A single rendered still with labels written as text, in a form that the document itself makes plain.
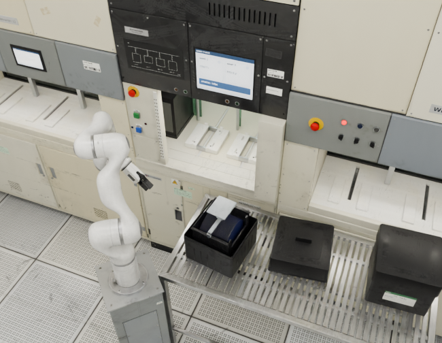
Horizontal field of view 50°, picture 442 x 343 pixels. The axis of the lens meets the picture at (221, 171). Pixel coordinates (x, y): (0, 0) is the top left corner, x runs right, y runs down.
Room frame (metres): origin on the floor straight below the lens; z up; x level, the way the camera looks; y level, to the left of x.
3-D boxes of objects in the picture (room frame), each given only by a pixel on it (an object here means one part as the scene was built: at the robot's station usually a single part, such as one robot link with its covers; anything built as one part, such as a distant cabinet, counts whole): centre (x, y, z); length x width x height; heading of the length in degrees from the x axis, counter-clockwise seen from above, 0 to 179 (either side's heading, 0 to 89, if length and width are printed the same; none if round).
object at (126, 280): (1.33, 0.46, 0.85); 0.19 x 0.19 x 0.18
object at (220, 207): (1.51, 0.00, 0.93); 0.24 x 0.20 x 0.32; 150
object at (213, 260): (1.51, 0.00, 0.85); 0.28 x 0.28 x 0.17; 60
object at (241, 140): (2.14, -0.17, 0.89); 0.22 x 0.21 x 0.04; 158
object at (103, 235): (1.32, 0.49, 1.07); 0.19 x 0.12 x 0.24; 100
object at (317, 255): (1.47, -0.41, 0.83); 0.29 x 0.29 x 0.13; 75
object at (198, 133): (2.24, 0.08, 0.89); 0.22 x 0.21 x 0.04; 158
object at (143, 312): (1.33, 0.46, 0.38); 0.28 x 0.28 x 0.76; 23
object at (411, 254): (1.28, -0.85, 0.89); 0.29 x 0.29 x 0.25; 72
